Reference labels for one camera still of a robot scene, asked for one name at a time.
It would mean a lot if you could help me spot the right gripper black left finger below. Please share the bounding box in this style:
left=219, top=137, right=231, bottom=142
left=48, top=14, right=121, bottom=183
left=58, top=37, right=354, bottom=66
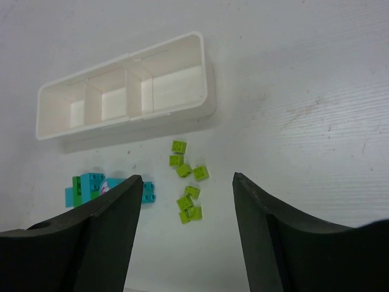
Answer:
left=1, top=175, right=143, bottom=291

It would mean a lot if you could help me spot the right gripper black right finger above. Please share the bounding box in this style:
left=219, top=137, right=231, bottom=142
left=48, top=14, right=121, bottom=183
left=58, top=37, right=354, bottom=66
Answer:
left=233, top=173, right=388, bottom=291

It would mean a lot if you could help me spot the teal and green lego figure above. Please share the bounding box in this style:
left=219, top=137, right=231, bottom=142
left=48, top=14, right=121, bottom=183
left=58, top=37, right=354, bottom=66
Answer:
left=64, top=172, right=157, bottom=209

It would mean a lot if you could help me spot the lime lego brick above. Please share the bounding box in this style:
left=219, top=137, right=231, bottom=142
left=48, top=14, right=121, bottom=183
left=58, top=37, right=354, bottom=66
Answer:
left=176, top=195, right=194, bottom=211
left=184, top=186, right=201, bottom=200
left=193, top=165, right=209, bottom=181
left=179, top=206, right=202, bottom=224
left=169, top=155, right=184, bottom=167
left=171, top=140, right=187, bottom=155
left=176, top=164, right=193, bottom=178

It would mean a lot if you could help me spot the white three-compartment tray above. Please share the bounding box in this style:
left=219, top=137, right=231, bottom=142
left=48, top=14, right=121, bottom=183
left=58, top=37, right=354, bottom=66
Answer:
left=35, top=32, right=216, bottom=142

